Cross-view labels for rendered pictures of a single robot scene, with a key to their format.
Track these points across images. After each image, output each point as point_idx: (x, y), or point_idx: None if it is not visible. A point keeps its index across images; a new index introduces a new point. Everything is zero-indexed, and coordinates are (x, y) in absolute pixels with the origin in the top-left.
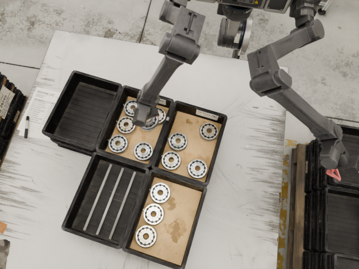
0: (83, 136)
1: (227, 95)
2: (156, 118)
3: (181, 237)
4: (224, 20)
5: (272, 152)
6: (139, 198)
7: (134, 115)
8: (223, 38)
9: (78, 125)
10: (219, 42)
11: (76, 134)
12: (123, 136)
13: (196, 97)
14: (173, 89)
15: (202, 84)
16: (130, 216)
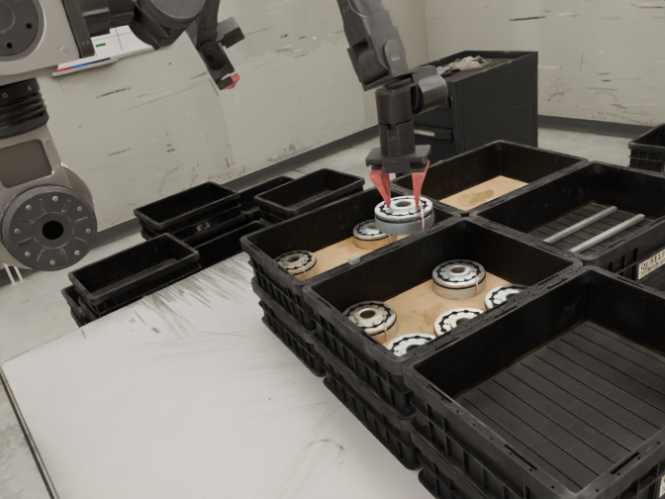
0: (621, 365)
1: (165, 372)
2: (383, 204)
3: (476, 191)
4: (24, 194)
5: (227, 270)
6: (518, 191)
7: (432, 84)
8: (81, 195)
9: (631, 398)
10: (94, 213)
11: (649, 378)
12: (489, 306)
13: (226, 399)
14: (255, 446)
15: (177, 420)
16: (550, 179)
